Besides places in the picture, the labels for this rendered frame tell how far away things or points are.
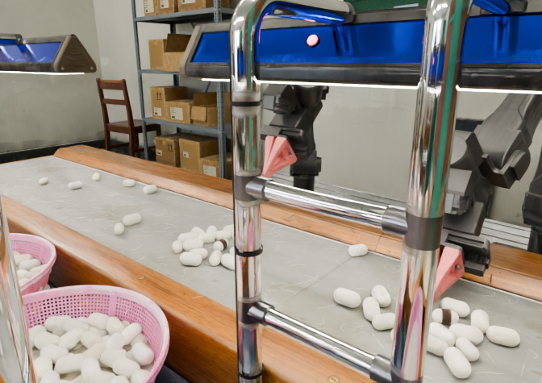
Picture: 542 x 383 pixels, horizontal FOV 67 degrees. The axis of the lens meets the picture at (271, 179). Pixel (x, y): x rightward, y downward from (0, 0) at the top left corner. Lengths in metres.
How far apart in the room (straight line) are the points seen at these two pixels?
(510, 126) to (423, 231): 0.45
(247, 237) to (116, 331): 0.27
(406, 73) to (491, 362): 0.34
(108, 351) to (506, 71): 0.49
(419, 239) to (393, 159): 2.54
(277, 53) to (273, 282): 0.34
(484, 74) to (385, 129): 2.43
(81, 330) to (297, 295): 0.28
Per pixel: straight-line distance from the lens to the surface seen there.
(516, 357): 0.57
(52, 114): 5.35
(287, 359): 0.46
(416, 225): 0.27
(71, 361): 0.54
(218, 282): 0.64
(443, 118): 0.25
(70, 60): 0.90
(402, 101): 2.74
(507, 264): 0.73
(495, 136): 0.70
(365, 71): 0.41
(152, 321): 0.55
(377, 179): 2.89
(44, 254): 0.80
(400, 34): 0.42
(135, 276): 0.63
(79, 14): 5.52
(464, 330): 0.56
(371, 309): 0.56
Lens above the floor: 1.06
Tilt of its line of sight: 16 degrees down
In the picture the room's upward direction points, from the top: straight up
